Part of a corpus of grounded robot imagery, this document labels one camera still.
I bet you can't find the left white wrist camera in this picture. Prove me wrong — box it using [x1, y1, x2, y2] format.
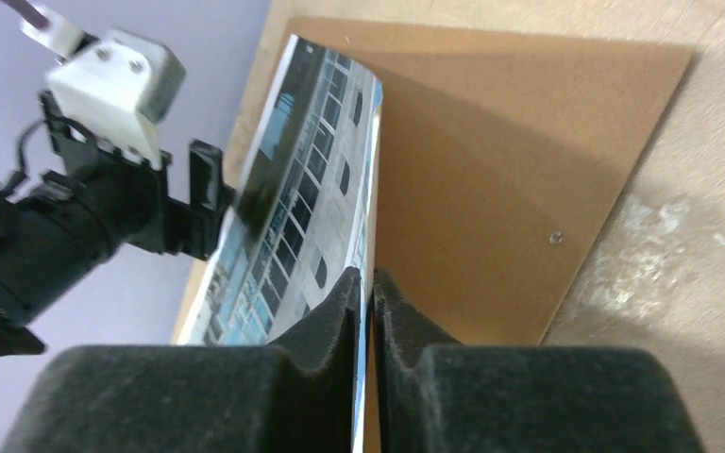
[21, 4, 186, 171]

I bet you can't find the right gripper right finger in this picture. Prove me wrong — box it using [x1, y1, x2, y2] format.
[372, 271, 704, 452]

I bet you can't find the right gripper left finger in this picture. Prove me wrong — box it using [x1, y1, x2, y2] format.
[2, 267, 362, 452]

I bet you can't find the building photo print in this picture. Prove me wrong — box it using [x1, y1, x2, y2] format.
[176, 34, 382, 452]

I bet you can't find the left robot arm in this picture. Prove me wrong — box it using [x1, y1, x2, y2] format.
[0, 91, 235, 357]

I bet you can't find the brown backing board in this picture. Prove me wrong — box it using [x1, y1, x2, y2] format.
[286, 17, 691, 430]

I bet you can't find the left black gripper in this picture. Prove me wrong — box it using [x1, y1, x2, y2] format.
[0, 92, 236, 326]

